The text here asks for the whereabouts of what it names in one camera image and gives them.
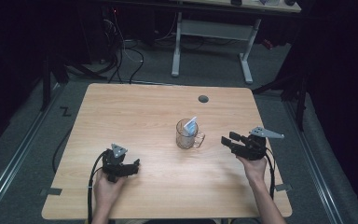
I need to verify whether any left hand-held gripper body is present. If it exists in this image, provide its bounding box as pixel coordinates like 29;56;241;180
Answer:
101;143;129;183

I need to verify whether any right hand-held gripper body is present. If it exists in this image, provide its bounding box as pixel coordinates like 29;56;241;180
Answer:
236;125;285;161

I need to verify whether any white blue toothpaste tube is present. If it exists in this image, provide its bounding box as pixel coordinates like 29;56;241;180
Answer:
183;116;200;137

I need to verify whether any clear glass mug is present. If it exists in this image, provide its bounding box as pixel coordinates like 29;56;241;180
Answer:
174;118;206;150

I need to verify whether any person's left hand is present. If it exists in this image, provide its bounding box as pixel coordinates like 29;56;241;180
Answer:
92;169;127;204

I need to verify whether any person's right hand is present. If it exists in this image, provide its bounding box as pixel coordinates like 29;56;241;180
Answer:
236;154;269;185

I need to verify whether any grey tape strip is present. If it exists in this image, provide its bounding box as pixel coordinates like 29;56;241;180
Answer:
39;187;63;197
275;182;294;193

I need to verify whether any black metal stand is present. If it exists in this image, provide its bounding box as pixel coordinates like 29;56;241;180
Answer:
39;50;108;112
251;69;310;133

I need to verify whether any black floor tape mark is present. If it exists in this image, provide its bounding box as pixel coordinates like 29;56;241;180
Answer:
59;105;73;118

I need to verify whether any small red object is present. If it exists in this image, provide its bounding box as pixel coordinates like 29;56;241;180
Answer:
261;38;275;51

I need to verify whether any white-legged wooden desk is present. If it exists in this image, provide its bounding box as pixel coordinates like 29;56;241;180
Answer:
171;0;302;85

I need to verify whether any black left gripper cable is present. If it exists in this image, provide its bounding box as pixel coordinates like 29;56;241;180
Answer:
86;150;108;224

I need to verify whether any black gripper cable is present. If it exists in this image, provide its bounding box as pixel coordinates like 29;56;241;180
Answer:
86;150;108;224
264;147;278;201

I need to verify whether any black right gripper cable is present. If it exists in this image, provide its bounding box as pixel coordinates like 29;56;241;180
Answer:
264;147;278;201

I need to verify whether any black floor cable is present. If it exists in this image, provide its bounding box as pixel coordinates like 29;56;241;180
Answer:
51;125;75;175

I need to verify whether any metal floor rail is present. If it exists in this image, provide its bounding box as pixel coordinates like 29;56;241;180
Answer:
283;99;347;224
0;83;63;218

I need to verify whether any bundle of black cables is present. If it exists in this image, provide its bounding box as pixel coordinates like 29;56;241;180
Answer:
101;7;146;85

